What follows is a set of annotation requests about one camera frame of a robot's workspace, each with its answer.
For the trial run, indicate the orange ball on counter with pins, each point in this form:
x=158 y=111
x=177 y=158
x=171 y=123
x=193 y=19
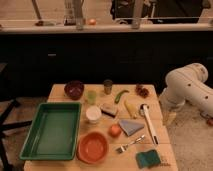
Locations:
x=92 y=22

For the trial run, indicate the orange bowl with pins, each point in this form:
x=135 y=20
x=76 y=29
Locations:
x=93 y=148

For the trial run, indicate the green translucent cup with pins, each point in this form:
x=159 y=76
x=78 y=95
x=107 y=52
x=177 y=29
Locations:
x=91 y=97

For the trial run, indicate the dark red grape bunch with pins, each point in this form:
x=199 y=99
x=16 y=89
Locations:
x=141 y=91

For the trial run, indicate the dark purple bowl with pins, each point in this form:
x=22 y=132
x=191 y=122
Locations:
x=74 y=89

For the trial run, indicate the white cup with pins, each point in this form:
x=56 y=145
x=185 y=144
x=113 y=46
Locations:
x=93 y=114

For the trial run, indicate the orange fruit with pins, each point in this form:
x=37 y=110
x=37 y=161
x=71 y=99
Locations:
x=114 y=130

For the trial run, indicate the yellow banana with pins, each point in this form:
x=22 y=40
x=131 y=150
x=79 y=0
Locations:
x=131 y=109

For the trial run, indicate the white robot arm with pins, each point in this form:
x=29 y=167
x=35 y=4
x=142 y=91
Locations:
x=187 y=84

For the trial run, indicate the green plastic tray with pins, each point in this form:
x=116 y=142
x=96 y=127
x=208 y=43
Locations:
x=53 y=132

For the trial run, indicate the teal sponge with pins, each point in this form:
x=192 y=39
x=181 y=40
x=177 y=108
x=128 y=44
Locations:
x=148 y=159

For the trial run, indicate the silver fork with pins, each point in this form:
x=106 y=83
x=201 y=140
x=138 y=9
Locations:
x=123 y=148

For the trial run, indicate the green chili pepper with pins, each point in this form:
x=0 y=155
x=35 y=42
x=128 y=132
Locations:
x=118 y=96

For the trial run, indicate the metal cup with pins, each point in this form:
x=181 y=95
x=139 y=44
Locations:
x=108 y=86

